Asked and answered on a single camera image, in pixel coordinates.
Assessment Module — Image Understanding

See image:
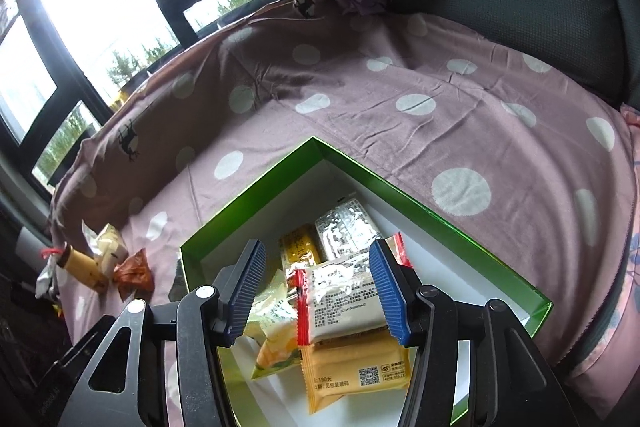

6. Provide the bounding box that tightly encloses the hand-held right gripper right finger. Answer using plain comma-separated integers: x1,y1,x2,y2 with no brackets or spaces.
368,238,563,427

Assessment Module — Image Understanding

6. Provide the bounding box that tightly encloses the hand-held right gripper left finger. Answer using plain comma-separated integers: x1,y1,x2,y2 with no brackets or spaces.
55,238,267,427

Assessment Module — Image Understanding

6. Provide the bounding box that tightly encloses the grey packet with red ends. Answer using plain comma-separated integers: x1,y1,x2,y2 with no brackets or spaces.
292,232,413,348

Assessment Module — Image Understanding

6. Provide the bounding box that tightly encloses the pale yellow-green snack packet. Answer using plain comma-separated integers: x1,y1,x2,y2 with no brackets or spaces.
247,269,303,380

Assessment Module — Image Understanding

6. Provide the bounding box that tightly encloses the green cardboard box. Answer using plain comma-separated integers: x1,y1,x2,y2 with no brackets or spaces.
179,136,555,427

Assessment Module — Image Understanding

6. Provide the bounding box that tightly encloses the small yellow cracker packet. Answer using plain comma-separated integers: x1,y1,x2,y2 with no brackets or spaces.
278,225,323,280

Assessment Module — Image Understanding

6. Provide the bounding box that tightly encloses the clear cracker packet printed label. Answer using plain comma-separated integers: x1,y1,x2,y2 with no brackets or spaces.
314,200,383,260

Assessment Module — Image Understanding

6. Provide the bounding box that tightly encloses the large yellow snack packet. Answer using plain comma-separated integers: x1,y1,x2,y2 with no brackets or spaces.
300,334,413,415

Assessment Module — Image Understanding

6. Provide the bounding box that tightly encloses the white crumpled cloth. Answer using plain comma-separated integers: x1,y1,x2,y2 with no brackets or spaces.
34,254,61,300

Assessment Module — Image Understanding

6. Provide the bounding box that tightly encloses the orange snack packet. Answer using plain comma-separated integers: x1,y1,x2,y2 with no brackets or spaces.
112,248,156,299

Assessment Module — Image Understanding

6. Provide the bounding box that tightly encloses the yellow bear bottle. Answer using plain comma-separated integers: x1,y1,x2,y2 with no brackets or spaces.
42,244,110,294

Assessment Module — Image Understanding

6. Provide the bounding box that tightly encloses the cream tissue pack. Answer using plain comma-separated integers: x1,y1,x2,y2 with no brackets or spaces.
81,221,127,275

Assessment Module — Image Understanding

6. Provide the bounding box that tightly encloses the pink dotted bed sheet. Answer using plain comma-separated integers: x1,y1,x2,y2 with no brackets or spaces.
47,9,638,427

